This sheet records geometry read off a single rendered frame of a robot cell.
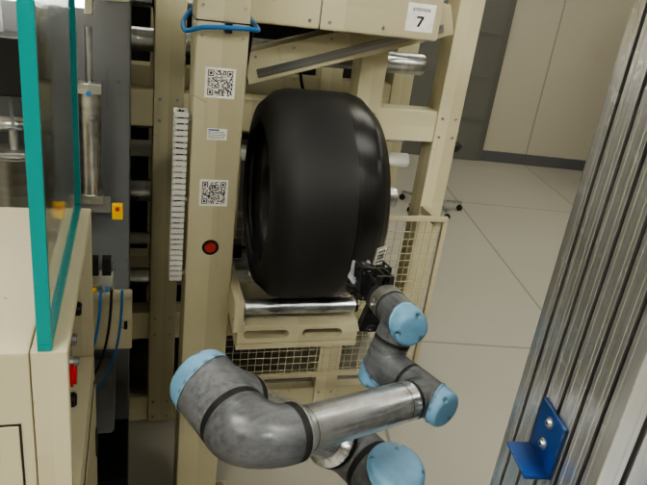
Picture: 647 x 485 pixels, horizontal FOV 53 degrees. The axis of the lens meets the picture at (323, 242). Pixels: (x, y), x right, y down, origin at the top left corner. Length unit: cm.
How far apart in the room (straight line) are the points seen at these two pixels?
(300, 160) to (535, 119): 617
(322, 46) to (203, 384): 132
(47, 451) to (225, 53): 100
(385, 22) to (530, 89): 558
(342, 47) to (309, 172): 65
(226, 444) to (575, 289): 55
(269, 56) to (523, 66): 556
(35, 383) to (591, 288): 78
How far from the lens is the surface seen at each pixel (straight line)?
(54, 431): 107
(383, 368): 129
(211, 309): 189
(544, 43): 749
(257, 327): 183
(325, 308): 187
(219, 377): 106
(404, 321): 126
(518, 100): 751
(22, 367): 101
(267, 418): 101
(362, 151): 164
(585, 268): 94
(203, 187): 173
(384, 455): 133
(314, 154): 160
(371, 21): 200
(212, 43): 165
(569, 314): 96
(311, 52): 210
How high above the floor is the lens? 181
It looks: 23 degrees down
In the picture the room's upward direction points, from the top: 8 degrees clockwise
